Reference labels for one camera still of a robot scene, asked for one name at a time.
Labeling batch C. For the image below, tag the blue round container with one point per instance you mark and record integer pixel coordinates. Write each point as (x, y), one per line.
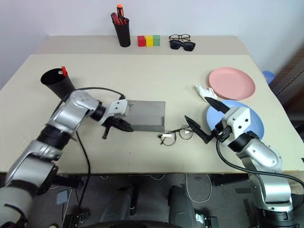
(268, 76)

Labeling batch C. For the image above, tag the grey glasses case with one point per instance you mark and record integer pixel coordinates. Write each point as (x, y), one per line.
(148, 114)

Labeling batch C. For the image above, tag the red marker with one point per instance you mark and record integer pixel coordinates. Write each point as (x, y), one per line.
(63, 70)

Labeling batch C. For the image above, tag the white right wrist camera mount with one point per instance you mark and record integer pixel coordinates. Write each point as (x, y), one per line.
(238, 120)

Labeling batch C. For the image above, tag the green block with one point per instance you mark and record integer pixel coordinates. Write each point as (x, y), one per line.
(156, 40)

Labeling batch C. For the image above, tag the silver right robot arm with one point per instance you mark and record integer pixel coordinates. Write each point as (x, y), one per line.
(261, 152)

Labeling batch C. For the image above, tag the white crumpled tissue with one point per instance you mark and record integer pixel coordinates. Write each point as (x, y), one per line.
(205, 91)

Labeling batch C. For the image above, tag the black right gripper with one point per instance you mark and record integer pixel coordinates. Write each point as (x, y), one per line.
(222, 133)

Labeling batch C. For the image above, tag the black power strip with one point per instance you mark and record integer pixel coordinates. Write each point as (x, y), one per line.
(74, 221)

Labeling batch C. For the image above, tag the black sunglasses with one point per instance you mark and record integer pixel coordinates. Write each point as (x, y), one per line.
(177, 45)

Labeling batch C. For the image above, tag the brown frame glasses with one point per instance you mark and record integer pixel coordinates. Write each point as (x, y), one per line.
(177, 36)

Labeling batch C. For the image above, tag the orange capped black screwdriver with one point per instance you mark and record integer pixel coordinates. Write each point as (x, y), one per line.
(120, 10)

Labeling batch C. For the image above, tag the dark rounded shape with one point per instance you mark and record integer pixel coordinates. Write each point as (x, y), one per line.
(181, 204)
(118, 204)

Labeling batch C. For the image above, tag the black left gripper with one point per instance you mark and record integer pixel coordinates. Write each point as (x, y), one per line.
(113, 121)

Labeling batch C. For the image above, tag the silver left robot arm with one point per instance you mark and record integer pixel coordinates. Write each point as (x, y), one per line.
(69, 111)

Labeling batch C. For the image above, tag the grey blue square pad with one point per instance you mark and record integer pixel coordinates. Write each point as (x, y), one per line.
(62, 197)

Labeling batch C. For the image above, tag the black table frame bracket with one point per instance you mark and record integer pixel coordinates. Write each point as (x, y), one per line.
(69, 181)

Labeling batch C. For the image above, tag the thin black round glasses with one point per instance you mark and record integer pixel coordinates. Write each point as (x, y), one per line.
(185, 134)

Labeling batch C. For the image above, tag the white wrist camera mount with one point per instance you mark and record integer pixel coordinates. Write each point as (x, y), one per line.
(117, 106)
(238, 120)

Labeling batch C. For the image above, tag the pink plate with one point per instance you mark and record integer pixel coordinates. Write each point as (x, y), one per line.
(231, 82)

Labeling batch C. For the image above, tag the red block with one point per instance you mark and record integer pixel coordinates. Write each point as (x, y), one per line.
(141, 41)

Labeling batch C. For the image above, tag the dark wooden furniture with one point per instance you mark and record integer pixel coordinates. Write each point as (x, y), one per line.
(291, 78)

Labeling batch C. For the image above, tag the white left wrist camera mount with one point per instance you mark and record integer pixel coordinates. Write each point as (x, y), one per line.
(117, 106)

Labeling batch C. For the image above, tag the black tool holder cup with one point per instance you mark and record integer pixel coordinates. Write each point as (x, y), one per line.
(123, 34)

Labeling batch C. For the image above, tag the black box with silver clip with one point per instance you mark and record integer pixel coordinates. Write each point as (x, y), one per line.
(207, 222)

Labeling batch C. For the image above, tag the blue plate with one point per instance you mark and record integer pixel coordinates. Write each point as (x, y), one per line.
(257, 123)

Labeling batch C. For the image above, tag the yellow block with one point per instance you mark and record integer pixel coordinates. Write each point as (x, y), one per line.
(149, 41)

